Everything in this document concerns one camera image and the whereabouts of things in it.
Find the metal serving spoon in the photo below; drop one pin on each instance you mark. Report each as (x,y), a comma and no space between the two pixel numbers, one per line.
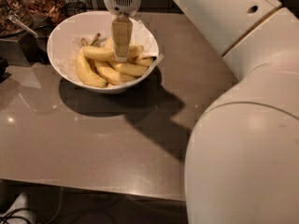
(16,21)

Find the left curved yellow banana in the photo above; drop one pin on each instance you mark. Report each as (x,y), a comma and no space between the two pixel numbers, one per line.
(84,71)

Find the white ceramic bowl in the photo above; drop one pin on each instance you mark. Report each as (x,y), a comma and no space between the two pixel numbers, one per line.
(68,31)

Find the small right yellow banana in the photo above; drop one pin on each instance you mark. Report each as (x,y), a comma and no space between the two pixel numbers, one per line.
(144,61)

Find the upright yellow banana with stem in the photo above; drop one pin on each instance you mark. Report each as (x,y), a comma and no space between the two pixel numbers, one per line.
(109,43)

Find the glass jar of dried snacks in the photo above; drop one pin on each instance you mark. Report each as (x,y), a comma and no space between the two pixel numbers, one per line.
(16,8)

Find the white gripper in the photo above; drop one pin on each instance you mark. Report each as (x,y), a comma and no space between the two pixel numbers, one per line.
(122,1)

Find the glass container with brown snacks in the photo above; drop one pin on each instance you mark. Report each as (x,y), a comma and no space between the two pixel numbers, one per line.
(54,9)

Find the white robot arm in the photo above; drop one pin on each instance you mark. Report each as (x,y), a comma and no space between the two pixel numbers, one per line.
(242,160)

